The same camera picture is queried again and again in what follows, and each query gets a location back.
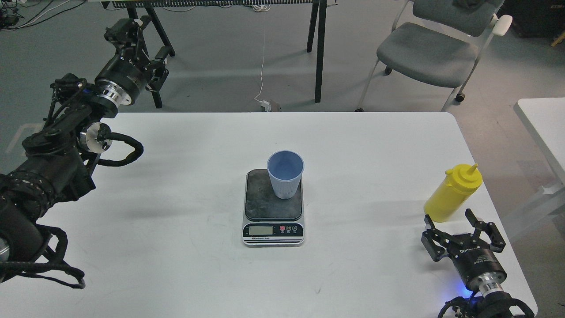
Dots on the white side table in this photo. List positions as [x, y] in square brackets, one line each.
[544, 120]

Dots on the blue ribbed plastic cup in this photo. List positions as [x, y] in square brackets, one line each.
[285, 169]

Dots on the white charger with cable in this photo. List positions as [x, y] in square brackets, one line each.
[264, 104]

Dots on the yellow squeeze bottle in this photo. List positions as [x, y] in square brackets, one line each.
[459, 183]

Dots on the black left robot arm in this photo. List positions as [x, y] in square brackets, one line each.
[62, 156]

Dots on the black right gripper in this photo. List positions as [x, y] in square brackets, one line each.
[473, 258]

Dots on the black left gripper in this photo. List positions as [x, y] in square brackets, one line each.
[123, 77]

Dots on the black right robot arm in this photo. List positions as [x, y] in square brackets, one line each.
[493, 305]

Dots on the digital kitchen scale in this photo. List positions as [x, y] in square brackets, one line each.
[269, 221]

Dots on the grey office chair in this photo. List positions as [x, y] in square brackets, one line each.
[438, 59]

